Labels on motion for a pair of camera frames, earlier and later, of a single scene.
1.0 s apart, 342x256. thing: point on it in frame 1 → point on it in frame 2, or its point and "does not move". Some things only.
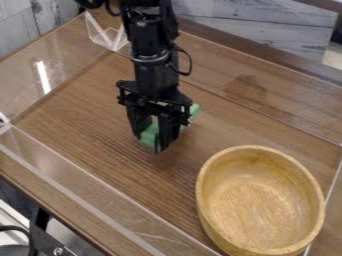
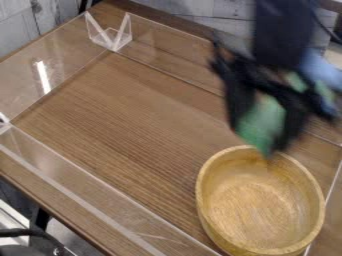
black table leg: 41,218 does not move
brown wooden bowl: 259,202 does not move
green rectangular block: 149,134 → 263,118
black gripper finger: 140,119 → 239,90
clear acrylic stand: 111,38 does not move
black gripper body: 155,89 → 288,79
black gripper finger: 168,131 → 298,113
